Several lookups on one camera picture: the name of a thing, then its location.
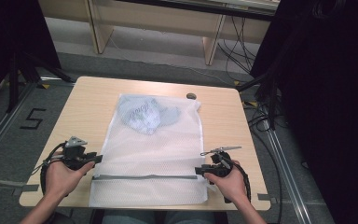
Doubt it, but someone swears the grey-blue printed garment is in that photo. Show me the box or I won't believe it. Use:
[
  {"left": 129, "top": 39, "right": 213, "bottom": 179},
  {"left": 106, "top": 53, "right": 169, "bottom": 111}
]
[{"left": 117, "top": 96, "right": 182, "bottom": 135}]

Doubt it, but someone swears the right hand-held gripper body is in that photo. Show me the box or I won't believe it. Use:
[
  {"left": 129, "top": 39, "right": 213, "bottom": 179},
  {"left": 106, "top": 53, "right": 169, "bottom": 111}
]
[{"left": 200, "top": 146, "right": 242, "bottom": 178}]

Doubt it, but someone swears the black metal stand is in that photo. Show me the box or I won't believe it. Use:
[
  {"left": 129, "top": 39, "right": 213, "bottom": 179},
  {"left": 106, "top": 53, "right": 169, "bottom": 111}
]
[{"left": 236, "top": 69, "right": 282, "bottom": 131}]

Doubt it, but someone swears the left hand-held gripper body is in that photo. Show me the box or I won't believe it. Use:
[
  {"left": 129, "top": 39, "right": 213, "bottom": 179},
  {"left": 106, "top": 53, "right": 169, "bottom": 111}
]
[{"left": 62, "top": 135, "right": 91, "bottom": 171}]

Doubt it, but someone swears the right hand-held gripper black cable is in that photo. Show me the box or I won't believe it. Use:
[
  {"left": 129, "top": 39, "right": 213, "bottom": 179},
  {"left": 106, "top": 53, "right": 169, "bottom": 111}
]
[{"left": 225, "top": 155, "right": 253, "bottom": 204}]

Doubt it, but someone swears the black floor cable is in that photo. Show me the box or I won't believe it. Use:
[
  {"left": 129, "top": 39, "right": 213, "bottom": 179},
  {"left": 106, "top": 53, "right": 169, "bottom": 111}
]
[{"left": 241, "top": 99, "right": 285, "bottom": 224}]

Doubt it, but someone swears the black curtain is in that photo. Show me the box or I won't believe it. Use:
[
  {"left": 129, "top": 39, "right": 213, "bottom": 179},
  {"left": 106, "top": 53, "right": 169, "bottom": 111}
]
[
  {"left": 250, "top": 0, "right": 358, "bottom": 224},
  {"left": 0, "top": 0, "right": 62, "bottom": 110}
]

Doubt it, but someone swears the person's left hand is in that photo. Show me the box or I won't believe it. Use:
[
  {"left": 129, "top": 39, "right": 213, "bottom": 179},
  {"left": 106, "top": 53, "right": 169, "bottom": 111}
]
[{"left": 45, "top": 160, "right": 96, "bottom": 200}]

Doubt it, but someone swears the bundle of black floor cables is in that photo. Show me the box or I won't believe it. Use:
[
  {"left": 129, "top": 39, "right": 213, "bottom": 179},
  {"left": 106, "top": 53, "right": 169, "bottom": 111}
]
[{"left": 216, "top": 15, "right": 259, "bottom": 84}]

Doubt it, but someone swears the grey tape strip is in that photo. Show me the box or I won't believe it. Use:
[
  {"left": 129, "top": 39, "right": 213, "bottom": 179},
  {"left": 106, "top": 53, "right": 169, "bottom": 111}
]
[
  {"left": 256, "top": 192, "right": 278, "bottom": 205},
  {"left": 11, "top": 183, "right": 40, "bottom": 197}
]

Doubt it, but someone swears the person's right hand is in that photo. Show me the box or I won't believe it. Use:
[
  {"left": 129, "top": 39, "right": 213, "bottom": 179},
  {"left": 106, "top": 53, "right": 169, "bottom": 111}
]
[{"left": 204, "top": 160, "right": 250, "bottom": 203}]

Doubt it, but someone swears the left hand-held gripper black cable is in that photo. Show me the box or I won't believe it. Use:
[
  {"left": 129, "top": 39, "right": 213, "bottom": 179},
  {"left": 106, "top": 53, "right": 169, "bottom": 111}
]
[{"left": 31, "top": 142, "right": 68, "bottom": 196}]

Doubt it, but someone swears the hand-held gripper black cable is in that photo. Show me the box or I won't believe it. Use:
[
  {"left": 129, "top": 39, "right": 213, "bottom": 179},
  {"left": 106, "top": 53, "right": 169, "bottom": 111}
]
[
  {"left": 225, "top": 155, "right": 253, "bottom": 204},
  {"left": 31, "top": 142, "right": 68, "bottom": 196}
]

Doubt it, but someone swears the white mesh laundry bag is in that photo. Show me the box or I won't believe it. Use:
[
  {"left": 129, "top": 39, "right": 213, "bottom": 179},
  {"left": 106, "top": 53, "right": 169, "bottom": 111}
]
[{"left": 88, "top": 92, "right": 209, "bottom": 208}]

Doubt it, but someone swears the black tripod stand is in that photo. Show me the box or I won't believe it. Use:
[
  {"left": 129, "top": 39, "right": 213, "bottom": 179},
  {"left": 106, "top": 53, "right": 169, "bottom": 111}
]
[{"left": 6, "top": 50, "right": 76, "bottom": 114}]

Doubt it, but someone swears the aluminium floor rail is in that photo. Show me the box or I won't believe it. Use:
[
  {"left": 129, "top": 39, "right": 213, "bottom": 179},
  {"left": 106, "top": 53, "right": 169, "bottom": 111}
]
[
  {"left": 0, "top": 81, "right": 42, "bottom": 170},
  {"left": 262, "top": 119, "right": 313, "bottom": 224}
]

